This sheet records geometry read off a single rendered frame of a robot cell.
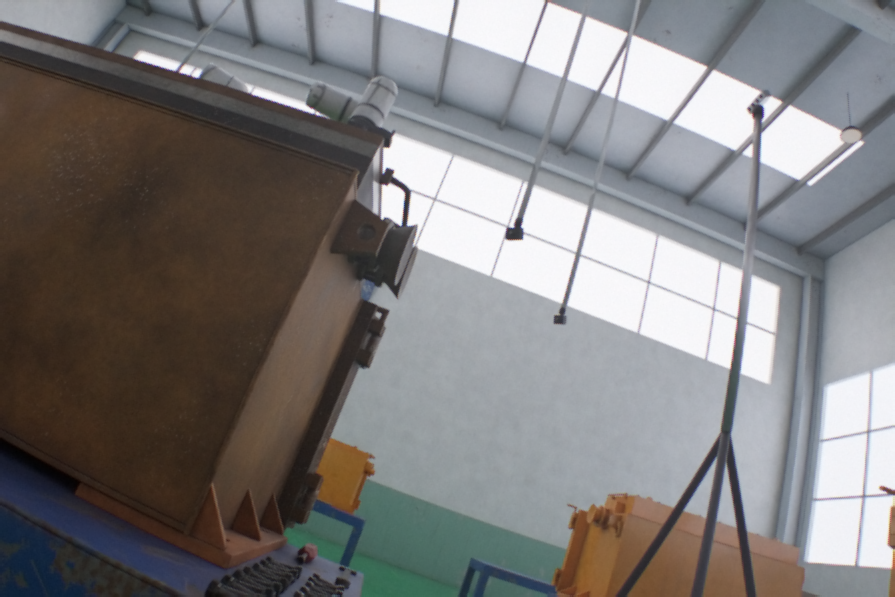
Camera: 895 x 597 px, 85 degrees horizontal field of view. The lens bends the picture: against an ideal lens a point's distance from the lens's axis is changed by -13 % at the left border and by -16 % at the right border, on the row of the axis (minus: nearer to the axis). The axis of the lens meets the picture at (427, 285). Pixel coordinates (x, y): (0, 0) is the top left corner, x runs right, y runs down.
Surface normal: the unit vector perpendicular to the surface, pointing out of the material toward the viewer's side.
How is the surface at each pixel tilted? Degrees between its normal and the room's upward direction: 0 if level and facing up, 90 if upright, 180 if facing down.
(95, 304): 90
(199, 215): 90
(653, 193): 90
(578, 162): 90
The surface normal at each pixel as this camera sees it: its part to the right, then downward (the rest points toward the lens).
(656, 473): 0.11, -0.37
